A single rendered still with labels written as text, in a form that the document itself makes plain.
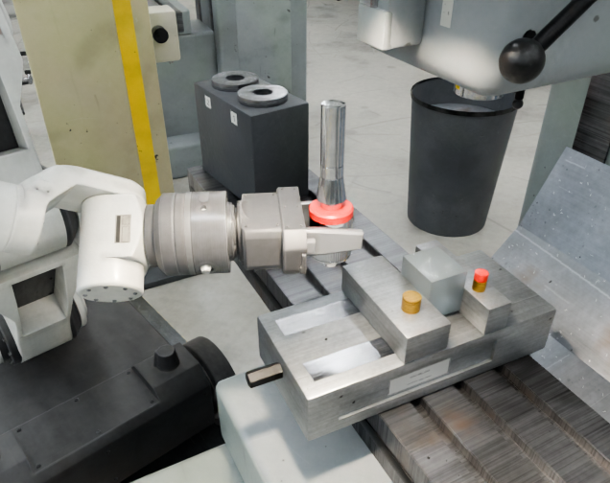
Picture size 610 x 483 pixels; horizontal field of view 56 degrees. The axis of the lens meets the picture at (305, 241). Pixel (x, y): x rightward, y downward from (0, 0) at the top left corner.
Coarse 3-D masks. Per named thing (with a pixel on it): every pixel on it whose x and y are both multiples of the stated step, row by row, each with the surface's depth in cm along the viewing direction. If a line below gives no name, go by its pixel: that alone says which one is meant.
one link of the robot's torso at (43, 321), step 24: (24, 264) 95; (48, 264) 95; (72, 264) 98; (0, 288) 91; (24, 288) 102; (48, 288) 109; (72, 288) 103; (0, 312) 95; (24, 312) 109; (48, 312) 110; (72, 312) 117; (0, 336) 110; (24, 336) 107; (48, 336) 113; (72, 336) 119; (24, 360) 115
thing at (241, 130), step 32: (224, 96) 104; (256, 96) 100; (288, 96) 104; (224, 128) 106; (256, 128) 97; (288, 128) 101; (224, 160) 110; (256, 160) 101; (288, 160) 105; (256, 192) 104
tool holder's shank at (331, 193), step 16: (336, 112) 54; (320, 128) 56; (336, 128) 55; (320, 144) 57; (336, 144) 56; (320, 160) 58; (336, 160) 57; (320, 176) 59; (336, 176) 58; (320, 192) 59; (336, 192) 58; (336, 208) 60
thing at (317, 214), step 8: (312, 208) 60; (320, 208) 60; (344, 208) 60; (352, 208) 61; (312, 216) 60; (320, 216) 59; (328, 216) 59; (336, 216) 59; (344, 216) 59; (352, 216) 61; (328, 224) 59; (336, 224) 59
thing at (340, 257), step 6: (312, 222) 61; (348, 222) 60; (342, 252) 62; (348, 252) 63; (312, 258) 63; (318, 258) 62; (324, 258) 62; (330, 258) 62; (336, 258) 62; (342, 258) 62; (348, 258) 63
